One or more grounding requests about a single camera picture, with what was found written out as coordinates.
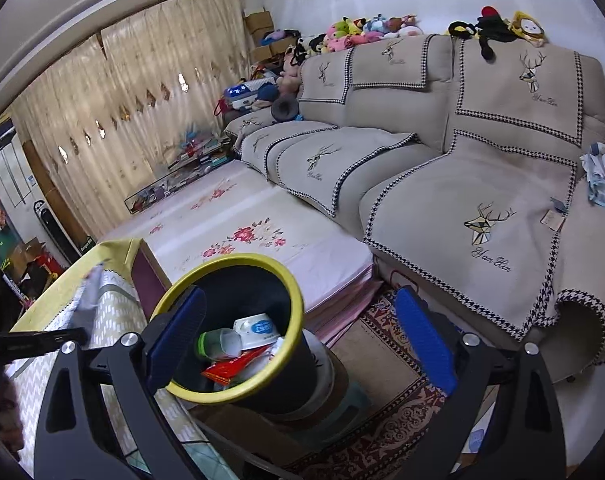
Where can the black red plush toy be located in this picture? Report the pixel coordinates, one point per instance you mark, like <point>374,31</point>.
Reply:
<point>492,27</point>

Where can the wooden coffee table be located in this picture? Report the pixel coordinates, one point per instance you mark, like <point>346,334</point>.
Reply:
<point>150,280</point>

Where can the person's left forearm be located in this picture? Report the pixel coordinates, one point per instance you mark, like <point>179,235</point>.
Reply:
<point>2,410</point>

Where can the red bag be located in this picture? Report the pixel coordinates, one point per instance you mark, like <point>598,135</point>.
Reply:
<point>46,267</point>

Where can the floral print mat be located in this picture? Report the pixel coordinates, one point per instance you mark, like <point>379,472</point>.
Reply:
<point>242,220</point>

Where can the white yogurt tub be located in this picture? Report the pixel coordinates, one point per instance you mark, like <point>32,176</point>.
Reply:
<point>257,330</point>

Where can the white blue cloth pile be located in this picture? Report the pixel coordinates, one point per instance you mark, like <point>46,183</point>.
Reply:
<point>602,175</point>

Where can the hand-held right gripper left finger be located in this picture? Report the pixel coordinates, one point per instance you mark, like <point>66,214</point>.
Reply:
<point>177,340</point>

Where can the patterned tablecloth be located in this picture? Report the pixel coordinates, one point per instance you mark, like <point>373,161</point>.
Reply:
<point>112,305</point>

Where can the grey neck pillow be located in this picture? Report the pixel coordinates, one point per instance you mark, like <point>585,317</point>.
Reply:
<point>285,109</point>

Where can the clear cup with green label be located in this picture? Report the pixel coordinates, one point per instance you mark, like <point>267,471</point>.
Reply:
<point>220,345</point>

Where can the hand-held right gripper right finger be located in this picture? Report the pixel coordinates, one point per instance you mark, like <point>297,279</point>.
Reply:
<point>425,340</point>

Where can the pile of books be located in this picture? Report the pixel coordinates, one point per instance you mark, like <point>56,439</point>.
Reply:
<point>182,170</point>

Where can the red patterned rug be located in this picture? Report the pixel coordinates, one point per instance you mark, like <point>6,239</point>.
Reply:
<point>397,420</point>

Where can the row of plush toys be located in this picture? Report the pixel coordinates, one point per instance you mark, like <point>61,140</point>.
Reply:
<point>352,30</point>

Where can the black tower fan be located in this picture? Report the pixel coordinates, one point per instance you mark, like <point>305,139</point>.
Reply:
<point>57,232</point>

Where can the beige sofa with deer covers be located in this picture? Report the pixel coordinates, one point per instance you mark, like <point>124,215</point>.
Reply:
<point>432,185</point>

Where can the stack of cardboard boxes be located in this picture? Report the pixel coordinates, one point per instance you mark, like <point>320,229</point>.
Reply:
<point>260,35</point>

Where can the blue and red snack box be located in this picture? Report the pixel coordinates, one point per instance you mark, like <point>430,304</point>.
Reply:
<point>232,367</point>

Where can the black bin with yellow rim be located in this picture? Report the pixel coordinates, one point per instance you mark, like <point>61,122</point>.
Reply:
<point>262,285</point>

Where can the black yellow plush toy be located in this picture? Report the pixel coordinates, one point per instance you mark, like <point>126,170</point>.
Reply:
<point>462,29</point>

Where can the blue star print bag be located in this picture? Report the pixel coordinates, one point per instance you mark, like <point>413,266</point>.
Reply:
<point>242,91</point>

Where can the white standing air conditioner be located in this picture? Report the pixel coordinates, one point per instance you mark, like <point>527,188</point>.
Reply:
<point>10,170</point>

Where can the beige embroidered curtain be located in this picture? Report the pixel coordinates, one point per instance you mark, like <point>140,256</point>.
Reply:
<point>132,100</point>

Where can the open cardboard box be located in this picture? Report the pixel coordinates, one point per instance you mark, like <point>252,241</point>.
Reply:
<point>26,252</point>

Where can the yellow lion plush toy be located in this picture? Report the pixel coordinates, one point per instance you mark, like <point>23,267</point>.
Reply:
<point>527,27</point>

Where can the green plastic stool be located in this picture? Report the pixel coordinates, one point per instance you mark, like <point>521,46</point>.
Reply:
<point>357,400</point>

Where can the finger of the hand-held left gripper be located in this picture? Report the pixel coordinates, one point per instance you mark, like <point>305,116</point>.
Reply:
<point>32,342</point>

